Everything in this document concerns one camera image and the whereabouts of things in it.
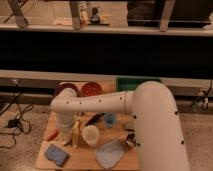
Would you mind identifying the yellow banana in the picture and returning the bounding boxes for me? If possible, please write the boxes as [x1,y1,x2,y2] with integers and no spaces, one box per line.
[65,120,81,148]

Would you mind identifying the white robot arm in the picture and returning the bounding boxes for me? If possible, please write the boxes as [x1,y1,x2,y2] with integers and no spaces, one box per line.
[50,81,190,171]

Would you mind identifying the small blue cup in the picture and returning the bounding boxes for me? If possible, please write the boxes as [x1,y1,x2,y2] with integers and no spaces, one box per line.
[103,113,117,128]

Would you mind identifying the white plastic cup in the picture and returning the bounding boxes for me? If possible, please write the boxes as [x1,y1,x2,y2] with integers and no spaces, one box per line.
[82,125,100,147]

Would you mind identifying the small metal cup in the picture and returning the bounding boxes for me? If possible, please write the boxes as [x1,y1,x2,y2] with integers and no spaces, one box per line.
[125,133,136,148]

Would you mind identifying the red bowl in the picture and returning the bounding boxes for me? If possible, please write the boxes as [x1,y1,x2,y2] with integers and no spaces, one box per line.
[81,82,102,96]

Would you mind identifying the green plastic tray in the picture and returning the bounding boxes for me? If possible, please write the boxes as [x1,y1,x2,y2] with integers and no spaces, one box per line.
[116,77,161,92]

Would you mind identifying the purple bowl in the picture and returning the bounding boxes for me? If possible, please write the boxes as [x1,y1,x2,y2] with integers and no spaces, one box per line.
[54,83,79,97]

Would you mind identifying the grey sponge block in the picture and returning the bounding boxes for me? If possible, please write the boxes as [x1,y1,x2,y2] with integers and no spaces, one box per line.
[124,122,134,131]

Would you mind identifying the wooden board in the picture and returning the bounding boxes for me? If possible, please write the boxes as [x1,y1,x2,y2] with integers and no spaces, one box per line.
[36,83,133,171]

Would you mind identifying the light blue cloth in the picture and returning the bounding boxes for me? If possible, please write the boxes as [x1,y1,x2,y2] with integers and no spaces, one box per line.
[95,140,125,169]

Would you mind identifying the blue sponge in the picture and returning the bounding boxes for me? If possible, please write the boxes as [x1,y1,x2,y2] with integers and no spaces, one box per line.
[45,144,70,167]

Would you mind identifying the black cables on floor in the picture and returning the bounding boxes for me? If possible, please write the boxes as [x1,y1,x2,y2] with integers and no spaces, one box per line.
[0,79,34,150]

